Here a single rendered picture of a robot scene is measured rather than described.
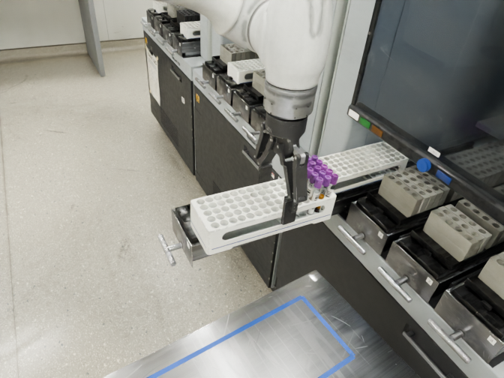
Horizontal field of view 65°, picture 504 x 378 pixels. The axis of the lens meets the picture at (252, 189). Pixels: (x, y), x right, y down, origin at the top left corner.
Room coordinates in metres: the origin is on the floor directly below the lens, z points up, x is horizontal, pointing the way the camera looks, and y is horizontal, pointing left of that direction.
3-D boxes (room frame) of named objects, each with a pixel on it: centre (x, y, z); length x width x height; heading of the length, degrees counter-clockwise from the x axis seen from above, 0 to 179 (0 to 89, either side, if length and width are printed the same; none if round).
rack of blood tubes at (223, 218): (0.64, -0.03, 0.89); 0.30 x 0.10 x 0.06; 120
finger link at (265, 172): (0.70, -0.02, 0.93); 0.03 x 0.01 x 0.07; 120
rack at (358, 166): (0.91, -0.28, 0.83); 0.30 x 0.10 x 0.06; 121
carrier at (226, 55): (1.66, 0.15, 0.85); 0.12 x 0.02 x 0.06; 31
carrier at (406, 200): (0.79, -0.36, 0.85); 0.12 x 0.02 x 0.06; 31
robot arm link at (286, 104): (0.65, -0.05, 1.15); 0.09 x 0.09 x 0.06
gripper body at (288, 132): (0.65, -0.05, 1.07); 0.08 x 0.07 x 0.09; 30
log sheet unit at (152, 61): (2.38, 0.69, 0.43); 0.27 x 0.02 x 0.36; 31
